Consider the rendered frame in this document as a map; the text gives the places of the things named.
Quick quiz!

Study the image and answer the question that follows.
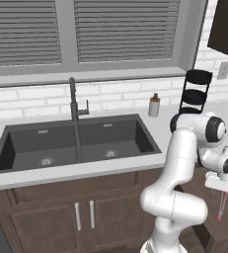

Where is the grey wall socket plate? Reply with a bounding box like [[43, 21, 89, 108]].
[[216, 60, 228, 80]]

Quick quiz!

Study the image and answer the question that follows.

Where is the black tiered wire stand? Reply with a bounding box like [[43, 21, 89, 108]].
[[178, 68, 214, 117]]

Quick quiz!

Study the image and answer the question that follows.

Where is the brown wooden drawer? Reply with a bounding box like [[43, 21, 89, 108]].
[[175, 163, 228, 253]]

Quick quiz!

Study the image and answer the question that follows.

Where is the silver cupboard door handle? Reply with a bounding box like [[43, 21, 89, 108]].
[[73, 202, 83, 232], [88, 200, 97, 229]]

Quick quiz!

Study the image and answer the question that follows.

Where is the narrow grey window blind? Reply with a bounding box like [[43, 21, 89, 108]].
[[0, 0, 63, 68]]

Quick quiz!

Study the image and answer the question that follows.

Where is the white soap dispenser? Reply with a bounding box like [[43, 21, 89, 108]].
[[147, 92, 162, 119]]

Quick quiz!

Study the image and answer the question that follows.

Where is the dark brown wall cupboard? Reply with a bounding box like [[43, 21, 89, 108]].
[[206, 0, 228, 61]]

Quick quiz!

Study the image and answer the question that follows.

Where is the dark grey tap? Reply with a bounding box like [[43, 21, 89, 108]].
[[68, 76, 91, 125]]

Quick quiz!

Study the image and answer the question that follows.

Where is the brown cupboard door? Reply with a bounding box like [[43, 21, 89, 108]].
[[85, 188, 160, 253], [0, 197, 89, 253]]

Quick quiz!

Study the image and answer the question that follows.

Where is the brown fixed front panel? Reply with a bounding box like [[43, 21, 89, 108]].
[[5, 168, 164, 203]]

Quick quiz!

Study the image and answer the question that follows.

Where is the wide grey window blind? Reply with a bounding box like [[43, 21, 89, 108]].
[[72, 0, 182, 64]]

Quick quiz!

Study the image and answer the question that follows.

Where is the grey window frame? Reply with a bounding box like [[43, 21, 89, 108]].
[[0, 0, 209, 89]]

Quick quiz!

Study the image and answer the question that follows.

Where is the dark grey double sink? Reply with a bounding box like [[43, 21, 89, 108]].
[[0, 114, 163, 175]]

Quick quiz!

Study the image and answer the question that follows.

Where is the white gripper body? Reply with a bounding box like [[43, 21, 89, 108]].
[[204, 171, 228, 197]]

